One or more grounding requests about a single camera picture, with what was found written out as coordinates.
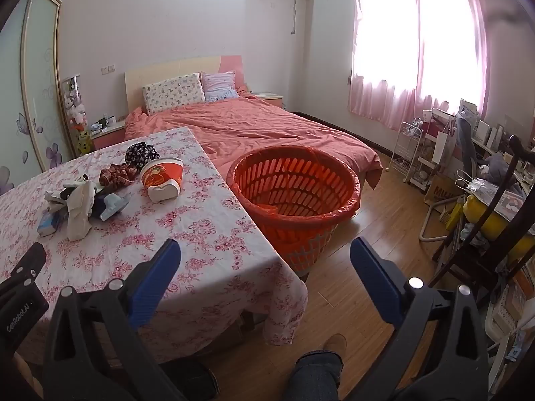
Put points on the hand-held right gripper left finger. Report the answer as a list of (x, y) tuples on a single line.
[(154, 284)]

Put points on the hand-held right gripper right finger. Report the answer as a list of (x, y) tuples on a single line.
[(376, 282)]

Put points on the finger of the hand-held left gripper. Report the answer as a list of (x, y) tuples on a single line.
[(29, 263)]

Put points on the blue tissue packet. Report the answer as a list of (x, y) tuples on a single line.
[(49, 223)]

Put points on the orange plastic basket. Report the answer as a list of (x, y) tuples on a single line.
[(309, 234)]

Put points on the red instant noodle cup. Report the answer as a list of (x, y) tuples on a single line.
[(161, 175)]

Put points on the brown striped scrunchie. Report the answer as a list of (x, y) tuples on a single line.
[(119, 174)]

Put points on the black floral scrunchie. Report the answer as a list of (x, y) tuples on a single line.
[(140, 154)]

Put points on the pink floral tablecloth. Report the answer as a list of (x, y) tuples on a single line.
[(200, 250)]

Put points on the brown shoe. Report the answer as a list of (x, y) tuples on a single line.
[(336, 344)]

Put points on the black shoe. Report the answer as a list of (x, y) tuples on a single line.
[(196, 380)]

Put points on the cardboard box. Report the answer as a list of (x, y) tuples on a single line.
[(443, 190)]

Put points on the person's leg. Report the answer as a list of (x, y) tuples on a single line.
[(313, 380)]

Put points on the pink nightstand with mugs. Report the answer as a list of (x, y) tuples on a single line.
[(108, 138)]

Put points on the white paper shopping bag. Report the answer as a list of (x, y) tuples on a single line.
[(444, 146)]

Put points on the clear tube of plush toys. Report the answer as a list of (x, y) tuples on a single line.
[(77, 112)]

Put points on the white mug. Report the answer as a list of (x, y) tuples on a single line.
[(111, 121)]

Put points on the wardrobe with flower doors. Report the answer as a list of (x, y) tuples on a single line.
[(33, 92)]

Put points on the black chair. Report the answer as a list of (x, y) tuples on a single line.
[(516, 163)]

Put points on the pink curtain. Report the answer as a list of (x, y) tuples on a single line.
[(384, 96)]

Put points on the coral duvet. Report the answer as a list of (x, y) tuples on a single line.
[(267, 129)]

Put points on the floral print pillow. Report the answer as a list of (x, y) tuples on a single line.
[(173, 92)]

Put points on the pink striped pillow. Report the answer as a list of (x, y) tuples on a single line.
[(219, 85)]

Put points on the cream pink headboard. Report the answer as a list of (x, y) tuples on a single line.
[(175, 69)]

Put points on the air conditioner pipe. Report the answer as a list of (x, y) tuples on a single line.
[(294, 12)]

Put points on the white metal frame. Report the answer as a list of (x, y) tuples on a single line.
[(423, 229)]

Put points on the wall socket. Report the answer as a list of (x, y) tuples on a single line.
[(108, 69)]

